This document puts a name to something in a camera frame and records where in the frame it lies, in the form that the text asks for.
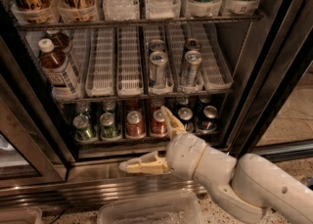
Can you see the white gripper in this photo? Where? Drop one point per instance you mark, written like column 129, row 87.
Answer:
column 183, row 155

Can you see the green soda can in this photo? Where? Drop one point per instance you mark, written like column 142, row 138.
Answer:
column 84, row 129

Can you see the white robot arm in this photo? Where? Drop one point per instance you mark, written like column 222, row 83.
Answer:
column 244, row 187

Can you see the red soda can front-right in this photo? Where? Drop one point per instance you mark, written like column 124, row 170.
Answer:
column 158, row 124

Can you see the orange soda can front-left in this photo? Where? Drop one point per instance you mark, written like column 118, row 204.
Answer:
column 135, row 125

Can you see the blue soda can front-left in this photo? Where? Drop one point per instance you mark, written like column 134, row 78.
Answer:
column 186, row 117

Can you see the red can back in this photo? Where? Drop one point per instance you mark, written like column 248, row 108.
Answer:
column 157, row 103

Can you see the blue can back-left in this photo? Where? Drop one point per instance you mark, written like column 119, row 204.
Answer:
column 182, row 102

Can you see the blue soda can front-right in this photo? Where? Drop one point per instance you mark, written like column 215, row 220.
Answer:
column 208, row 118

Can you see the blue can back-right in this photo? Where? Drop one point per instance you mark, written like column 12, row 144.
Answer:
column 204, row 100

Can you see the silver tall can front-right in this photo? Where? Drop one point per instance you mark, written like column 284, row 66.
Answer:
column 191, row 65

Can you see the silver tall can front-left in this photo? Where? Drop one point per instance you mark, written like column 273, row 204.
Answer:
column 158, row 62

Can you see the green can back-left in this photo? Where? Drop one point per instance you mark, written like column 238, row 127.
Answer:
column 83, row 108

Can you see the silver tall can back-left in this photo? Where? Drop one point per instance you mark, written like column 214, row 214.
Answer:
column 156, row 45

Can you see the dark tall can back-right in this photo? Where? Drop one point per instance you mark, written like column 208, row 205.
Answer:
column 192, row 44

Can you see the clear plastic bin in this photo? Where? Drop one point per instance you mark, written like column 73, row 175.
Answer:
column 177, row 207

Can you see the tea bottle white cap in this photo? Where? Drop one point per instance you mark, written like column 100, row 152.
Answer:
column 57, row 67

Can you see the tea bottle behind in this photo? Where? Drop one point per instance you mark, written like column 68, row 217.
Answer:
column 63, row 42

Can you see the clear plastic bin corner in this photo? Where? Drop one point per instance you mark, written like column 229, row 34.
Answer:
column 21, row 216

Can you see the steel fridge door frame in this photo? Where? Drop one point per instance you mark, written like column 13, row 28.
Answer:
column 25, row 157

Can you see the wire fridge shelf upper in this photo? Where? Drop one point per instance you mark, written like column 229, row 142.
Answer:
column 105, row 24

